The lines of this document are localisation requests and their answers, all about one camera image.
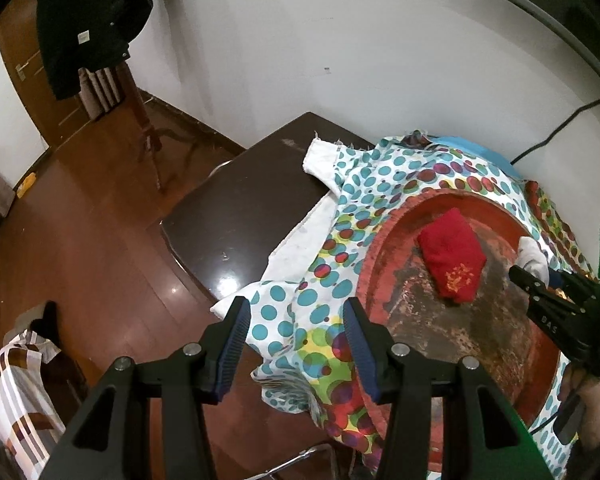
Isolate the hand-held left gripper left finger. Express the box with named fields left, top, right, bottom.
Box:
left=39, top=296, right=252, bottom=480

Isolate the white under cloth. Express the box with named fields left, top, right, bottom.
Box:
left=210, top=139, right=342, bottom=318

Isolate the black power cable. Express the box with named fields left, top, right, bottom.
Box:
left=509, top=92, right=600, bottom=166

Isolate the beige pleated fabric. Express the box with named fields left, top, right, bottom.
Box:
left=77, top=66, right=126, bottom=121

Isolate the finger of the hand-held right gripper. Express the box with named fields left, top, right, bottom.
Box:
left=508, top=265, right=578, bottom=308

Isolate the white sock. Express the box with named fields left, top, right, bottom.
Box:
left=517, top=236, right=551, bottom=283

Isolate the polka dot tablecloth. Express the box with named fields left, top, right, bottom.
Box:
left=210, top=130, right=598, bottom=480

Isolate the black hanging jacket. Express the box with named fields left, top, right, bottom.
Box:
left=36, top=0, right=174, bottom=101

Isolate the brown wooden door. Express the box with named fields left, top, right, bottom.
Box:
left=0, top=0, right=89, bottom=149

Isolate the wooden coat stand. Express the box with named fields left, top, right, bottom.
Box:
left=119, top=60, right=207, bottom=192

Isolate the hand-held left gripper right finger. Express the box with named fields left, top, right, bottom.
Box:
left=342, top=298, right=556, bottom=480

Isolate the metal chair frame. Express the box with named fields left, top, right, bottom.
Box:
left=250, top=441, right=339, bottom=480

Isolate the blue cloth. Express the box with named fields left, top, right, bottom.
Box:
left=426, top=135, right=524, bottom=179

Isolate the round red tray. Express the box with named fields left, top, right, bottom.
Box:
left=355, top=187, right=563, bottom=480

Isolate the red embroidered folded cloth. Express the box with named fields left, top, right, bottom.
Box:
left=417, top=210, right=489, bottom=306

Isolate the brown white checked cloth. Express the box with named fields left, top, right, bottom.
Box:
left=0, top=330, right=69, bottom=480

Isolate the dark wooden table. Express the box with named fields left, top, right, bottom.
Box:
left=159, top=111, right=381, bottom=480

